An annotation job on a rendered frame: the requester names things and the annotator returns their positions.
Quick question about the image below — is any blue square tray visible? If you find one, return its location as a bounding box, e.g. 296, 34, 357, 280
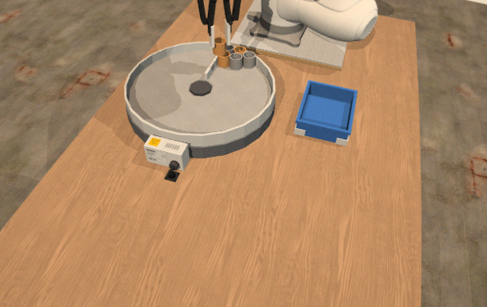
294, 80, 357, 146

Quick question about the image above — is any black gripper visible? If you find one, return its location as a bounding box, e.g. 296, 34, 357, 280
198, 0, 241, 47

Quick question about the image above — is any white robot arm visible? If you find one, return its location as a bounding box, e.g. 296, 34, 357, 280
247, 0, 378, 47

